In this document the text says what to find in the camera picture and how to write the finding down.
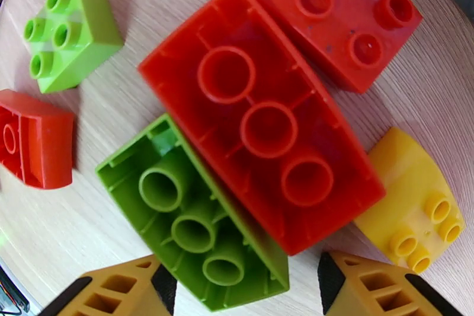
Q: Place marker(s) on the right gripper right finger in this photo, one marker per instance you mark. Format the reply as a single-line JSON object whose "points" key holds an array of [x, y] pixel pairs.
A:
{"points": [[377, 289]]}

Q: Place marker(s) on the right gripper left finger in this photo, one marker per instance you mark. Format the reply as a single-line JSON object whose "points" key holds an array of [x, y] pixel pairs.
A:
{"points": [[118, 289]]}

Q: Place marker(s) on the green long lego brick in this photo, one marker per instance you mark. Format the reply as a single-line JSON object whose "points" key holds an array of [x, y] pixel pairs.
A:
{"points": [[192, 222]]}

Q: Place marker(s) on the yellow curved lego brick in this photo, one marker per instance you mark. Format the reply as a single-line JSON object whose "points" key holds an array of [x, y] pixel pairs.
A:
{"points": [[411, 196]]}

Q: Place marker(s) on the red curved lego brick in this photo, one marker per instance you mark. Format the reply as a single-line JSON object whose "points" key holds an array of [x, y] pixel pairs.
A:
{"points": [[37, 140]]}

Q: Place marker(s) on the red long lego brick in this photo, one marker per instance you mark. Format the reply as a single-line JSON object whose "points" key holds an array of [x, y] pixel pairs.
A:
{"points": [[259, 118], [333, 22]]}

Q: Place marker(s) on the green small lego brick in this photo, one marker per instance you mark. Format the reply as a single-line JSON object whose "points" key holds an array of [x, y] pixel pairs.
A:
{"points": [[74, 33]]}

